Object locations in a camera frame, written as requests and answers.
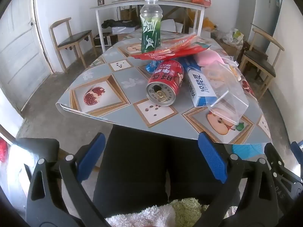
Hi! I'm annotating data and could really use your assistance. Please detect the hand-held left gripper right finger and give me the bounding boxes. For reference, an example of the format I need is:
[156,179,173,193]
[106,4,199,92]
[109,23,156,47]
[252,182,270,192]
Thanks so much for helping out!
[198,132,280,227]

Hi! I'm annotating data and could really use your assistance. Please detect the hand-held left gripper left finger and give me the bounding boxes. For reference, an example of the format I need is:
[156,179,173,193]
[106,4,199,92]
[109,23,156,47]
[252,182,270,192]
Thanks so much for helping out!
[26,132,112,227]

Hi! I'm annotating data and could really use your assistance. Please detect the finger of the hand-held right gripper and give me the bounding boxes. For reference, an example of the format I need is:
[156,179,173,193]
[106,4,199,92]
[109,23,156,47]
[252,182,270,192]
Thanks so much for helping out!
[264,143,295,179]
[291,141,303,156]

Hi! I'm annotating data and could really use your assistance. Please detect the blue plastic basket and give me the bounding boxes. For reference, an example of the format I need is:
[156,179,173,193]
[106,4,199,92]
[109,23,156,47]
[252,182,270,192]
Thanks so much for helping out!
[232,143,264,161]

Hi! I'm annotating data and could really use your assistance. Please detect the clear plastic container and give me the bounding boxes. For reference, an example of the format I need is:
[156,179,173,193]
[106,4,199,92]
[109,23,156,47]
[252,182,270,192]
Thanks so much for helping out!
[204,64,250,126]

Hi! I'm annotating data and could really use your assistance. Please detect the blue and white carton box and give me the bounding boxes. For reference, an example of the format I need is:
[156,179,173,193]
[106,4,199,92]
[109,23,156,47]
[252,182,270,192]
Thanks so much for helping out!
[182,58,217,108]

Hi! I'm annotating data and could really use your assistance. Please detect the red drink can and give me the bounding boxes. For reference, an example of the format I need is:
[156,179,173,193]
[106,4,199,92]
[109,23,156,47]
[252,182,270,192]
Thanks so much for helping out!
[145,60,185,106]

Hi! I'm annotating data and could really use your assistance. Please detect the clear plastic bag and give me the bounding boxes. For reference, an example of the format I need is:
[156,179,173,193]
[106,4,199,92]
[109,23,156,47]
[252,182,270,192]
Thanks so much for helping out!
[223,54,240,76]

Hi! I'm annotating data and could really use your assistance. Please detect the pink sponge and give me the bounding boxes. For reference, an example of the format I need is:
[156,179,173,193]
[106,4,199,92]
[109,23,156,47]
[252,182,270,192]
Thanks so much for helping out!
[193,51,224,67]

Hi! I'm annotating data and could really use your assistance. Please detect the blue plastic wrapper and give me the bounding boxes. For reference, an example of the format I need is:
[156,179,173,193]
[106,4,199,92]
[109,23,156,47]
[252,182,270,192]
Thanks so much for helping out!
[145,60,164,72]

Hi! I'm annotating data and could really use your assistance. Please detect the red snack bag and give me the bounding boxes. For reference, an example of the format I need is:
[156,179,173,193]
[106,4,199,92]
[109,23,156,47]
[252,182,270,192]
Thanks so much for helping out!
[131,34,211,62]

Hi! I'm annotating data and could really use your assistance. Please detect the green label plastic bottle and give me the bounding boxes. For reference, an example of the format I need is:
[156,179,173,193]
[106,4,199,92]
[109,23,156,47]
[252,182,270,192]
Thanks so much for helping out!
[140,0,164,54]

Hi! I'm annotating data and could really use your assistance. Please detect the person's black trousers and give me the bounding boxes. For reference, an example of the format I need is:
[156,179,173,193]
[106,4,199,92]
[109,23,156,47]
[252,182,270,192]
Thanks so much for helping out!
[92,125,242,218]

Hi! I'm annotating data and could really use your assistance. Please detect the fluffy white green garment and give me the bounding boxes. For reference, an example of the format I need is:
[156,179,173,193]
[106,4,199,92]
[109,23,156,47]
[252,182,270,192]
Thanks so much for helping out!
[105,199,237,227]

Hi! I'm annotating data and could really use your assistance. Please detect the fruit print tablecloth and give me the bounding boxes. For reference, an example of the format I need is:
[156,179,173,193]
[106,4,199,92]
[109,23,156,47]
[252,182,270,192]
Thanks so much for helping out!
[55,26,273,145]

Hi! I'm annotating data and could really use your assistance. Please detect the wooden chair with dark seat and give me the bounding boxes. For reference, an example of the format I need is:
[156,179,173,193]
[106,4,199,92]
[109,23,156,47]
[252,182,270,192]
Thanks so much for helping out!
[49,17,97,70]
[239,27,284,101]

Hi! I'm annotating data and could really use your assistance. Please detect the cardboard box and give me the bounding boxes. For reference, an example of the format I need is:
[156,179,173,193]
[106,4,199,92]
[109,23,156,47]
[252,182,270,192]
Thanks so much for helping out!
[218,38,239,55]

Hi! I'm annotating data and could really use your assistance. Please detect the white toaster oven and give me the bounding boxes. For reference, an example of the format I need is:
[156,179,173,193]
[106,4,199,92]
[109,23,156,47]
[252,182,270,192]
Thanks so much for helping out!
[95,33,112,46]

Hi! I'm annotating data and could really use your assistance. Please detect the white plastic bag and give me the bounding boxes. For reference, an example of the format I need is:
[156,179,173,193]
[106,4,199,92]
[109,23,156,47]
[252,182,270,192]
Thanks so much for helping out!
[225,28,244,44]

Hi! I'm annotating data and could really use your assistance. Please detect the white door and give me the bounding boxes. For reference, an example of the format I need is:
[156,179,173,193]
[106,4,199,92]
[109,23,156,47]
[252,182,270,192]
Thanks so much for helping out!
[0,5,51,109]

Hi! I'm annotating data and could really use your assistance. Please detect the black cloth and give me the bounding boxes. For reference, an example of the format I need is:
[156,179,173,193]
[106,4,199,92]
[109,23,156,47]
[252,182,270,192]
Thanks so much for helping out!
[101,19,138,29]

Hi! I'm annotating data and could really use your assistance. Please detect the white paper sheets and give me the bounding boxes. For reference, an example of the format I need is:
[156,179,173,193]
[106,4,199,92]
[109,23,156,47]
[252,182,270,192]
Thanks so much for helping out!
[161,19,184,32]

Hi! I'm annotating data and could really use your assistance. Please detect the grey refrigerator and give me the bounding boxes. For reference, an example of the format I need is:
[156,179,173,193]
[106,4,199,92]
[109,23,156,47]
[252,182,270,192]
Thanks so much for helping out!
[238,0,281,40]

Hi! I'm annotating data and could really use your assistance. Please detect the white side table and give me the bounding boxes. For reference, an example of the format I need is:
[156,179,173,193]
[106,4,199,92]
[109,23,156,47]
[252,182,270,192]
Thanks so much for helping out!
[90,0,206,52]

